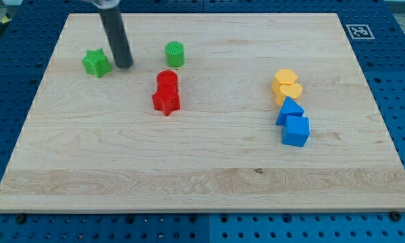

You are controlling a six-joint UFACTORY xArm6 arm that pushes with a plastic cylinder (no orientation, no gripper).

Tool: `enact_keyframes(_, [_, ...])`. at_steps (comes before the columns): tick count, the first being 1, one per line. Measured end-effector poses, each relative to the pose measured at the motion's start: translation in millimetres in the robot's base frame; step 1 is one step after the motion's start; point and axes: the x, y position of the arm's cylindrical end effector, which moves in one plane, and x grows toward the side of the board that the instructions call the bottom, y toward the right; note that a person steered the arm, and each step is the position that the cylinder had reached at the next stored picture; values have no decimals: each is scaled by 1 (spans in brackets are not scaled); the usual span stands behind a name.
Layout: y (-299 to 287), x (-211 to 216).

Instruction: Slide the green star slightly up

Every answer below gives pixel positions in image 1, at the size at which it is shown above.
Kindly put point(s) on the white fiducial marker tag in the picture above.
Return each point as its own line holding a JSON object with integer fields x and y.
{"x": 360, "y": 32}

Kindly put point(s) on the yellow hexagon block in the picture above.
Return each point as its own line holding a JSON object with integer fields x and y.
{"x": 283, "y": 76}

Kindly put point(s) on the green star block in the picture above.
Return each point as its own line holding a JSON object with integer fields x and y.
{"x": 96, "y": 63}

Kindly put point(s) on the red star block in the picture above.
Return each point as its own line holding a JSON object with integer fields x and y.
{"x": 166, "y": 102}

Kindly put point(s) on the yellow heart block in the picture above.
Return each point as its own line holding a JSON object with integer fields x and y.
{"x": 293, "y": 91}

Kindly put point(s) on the silver rod mount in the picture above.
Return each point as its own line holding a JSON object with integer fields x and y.
{"x": 104, "y": 4}

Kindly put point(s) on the blue cube block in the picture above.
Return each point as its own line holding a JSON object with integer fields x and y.
{"x": 296, "y": 131}

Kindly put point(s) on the light wooden board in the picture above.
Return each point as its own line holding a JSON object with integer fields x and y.
{"x": 96, "y": 145}

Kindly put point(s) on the green cylinder block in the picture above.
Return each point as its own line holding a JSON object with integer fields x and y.
{"x": 174, "y": 54}

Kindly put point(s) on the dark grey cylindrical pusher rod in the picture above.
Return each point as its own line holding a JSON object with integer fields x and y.
{"x": 117, "y": 37}

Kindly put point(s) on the blue triangle block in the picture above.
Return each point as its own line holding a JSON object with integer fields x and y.
{"x": 289, "y": 107}

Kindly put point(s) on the red cylinder block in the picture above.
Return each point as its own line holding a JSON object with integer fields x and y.
{"x": 167, "y": 82}

